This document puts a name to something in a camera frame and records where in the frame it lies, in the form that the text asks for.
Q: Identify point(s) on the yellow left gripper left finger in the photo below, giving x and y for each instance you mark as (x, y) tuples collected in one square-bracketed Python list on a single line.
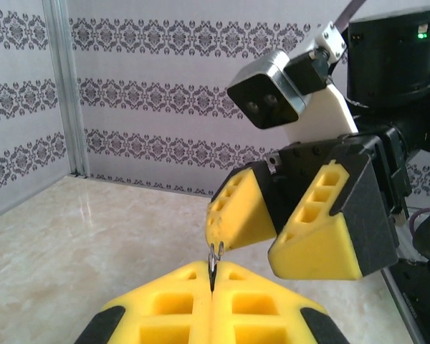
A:
[(165, 308)]

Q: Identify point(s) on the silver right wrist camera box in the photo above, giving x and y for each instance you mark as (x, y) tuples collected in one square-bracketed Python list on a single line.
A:
[(265, 96)]

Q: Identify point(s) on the aluminium frame post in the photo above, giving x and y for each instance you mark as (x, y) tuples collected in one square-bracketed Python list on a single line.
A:
[(66, 89)]

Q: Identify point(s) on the aluminium table edge rail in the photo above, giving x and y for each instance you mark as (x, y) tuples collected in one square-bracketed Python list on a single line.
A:
[(394, 290)]

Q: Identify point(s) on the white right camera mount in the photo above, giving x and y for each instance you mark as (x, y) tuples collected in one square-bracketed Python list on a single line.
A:
[(329, 114)]

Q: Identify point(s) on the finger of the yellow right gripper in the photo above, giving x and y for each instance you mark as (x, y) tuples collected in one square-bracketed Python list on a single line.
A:
[(240, 211), (326, 247)]

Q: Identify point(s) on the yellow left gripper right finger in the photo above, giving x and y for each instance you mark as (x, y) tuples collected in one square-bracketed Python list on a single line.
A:
[(265, 308)]

